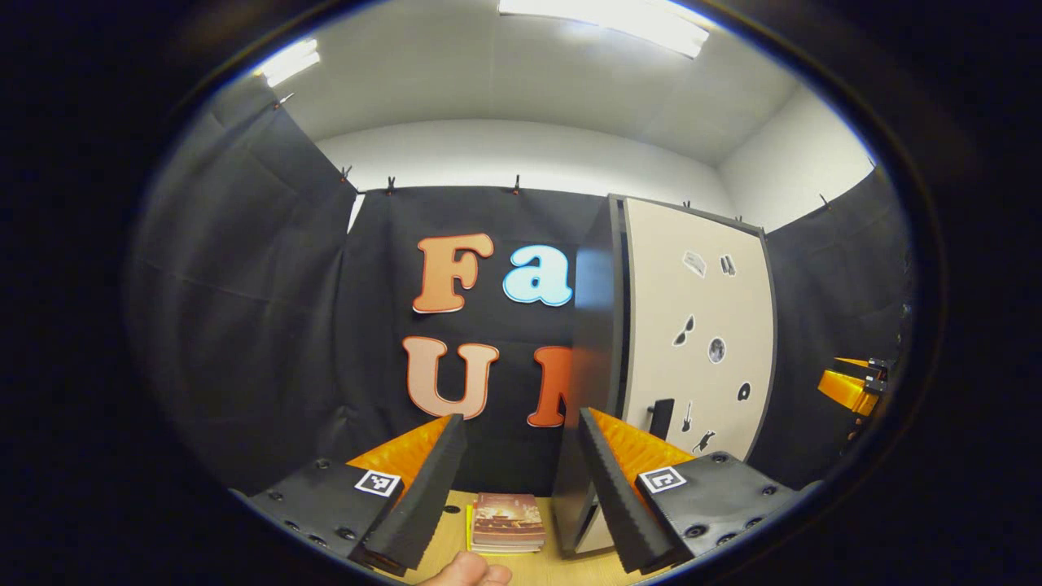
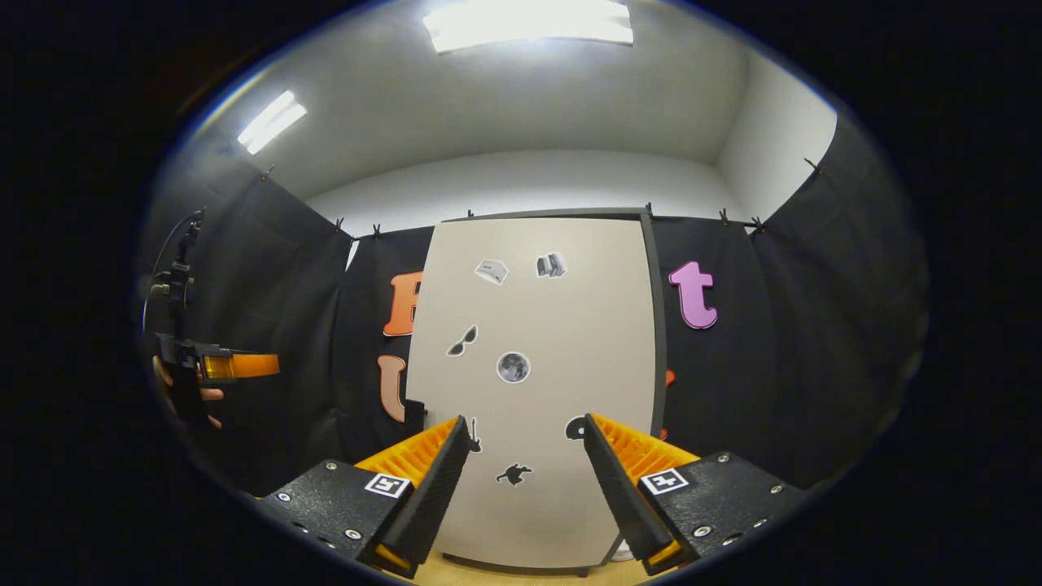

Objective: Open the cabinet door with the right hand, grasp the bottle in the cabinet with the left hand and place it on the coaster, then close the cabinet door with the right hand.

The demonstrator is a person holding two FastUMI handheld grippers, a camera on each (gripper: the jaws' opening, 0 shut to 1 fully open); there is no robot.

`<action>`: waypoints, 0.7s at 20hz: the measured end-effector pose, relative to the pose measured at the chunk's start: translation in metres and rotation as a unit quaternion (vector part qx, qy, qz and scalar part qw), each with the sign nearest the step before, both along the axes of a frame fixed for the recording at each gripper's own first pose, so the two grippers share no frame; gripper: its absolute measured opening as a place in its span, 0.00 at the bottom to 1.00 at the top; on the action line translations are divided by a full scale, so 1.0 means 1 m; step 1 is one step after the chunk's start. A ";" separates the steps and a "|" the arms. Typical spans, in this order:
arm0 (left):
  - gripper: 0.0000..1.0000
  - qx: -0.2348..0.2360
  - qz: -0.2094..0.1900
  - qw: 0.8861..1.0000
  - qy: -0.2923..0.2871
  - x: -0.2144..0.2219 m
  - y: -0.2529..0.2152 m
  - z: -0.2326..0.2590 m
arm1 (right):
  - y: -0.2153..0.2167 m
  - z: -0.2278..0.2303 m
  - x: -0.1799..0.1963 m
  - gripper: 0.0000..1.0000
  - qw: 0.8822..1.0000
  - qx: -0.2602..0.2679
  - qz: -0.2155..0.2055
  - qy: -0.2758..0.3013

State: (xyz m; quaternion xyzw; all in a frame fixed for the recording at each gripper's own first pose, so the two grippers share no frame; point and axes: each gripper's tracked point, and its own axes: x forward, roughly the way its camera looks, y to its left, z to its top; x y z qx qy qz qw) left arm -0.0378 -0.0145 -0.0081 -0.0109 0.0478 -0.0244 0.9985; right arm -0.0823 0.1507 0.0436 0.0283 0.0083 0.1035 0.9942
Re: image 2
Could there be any thin black cable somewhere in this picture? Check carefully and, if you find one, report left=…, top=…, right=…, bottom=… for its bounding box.
left=141, top=212, right=202, bottom=336

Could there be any large ceiling light panel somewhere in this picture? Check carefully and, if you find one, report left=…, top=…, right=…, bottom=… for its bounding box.
left=422, top=0, right=635, bottom=55

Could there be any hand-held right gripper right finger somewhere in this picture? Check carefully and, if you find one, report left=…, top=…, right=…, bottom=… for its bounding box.
left=582, top=413, right=815, bottom=577

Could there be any narrow ceiling light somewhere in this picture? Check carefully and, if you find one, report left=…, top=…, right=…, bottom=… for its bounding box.
left=237, top=90, right=309, bottom=156

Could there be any white cabinet door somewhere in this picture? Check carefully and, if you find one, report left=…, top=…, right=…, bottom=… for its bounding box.
left=405, top=216, right=657, bottom=571

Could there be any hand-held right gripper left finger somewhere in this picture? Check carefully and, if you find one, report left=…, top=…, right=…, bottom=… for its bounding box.
left=256, top=415, right=473, bottom=579

